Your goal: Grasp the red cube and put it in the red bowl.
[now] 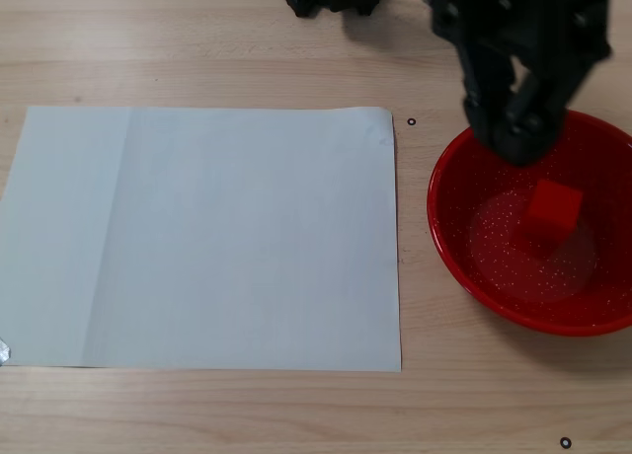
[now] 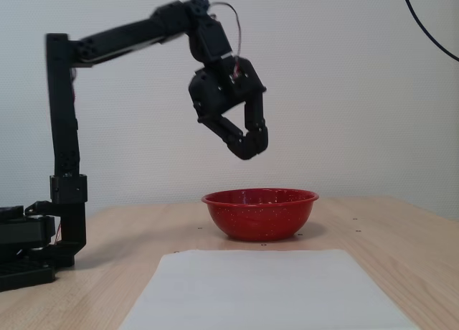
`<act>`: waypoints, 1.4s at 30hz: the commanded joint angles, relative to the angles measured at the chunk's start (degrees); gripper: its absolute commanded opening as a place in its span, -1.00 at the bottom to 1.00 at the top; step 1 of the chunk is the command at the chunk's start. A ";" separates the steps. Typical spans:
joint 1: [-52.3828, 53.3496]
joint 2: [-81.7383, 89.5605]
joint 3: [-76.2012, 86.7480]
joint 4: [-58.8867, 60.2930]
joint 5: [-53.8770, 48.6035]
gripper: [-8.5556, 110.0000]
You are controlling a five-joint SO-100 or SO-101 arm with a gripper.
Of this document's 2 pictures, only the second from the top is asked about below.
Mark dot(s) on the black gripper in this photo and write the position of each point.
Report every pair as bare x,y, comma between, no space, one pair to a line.
219,95

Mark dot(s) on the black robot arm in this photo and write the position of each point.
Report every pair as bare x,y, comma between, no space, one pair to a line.
62,129

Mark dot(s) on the red speckled enamel bowl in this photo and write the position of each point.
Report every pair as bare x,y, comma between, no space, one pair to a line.
258,219

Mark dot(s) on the white paper sheet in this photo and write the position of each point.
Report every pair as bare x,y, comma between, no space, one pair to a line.
251,294

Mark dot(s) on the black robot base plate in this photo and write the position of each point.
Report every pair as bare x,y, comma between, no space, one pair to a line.
25,272

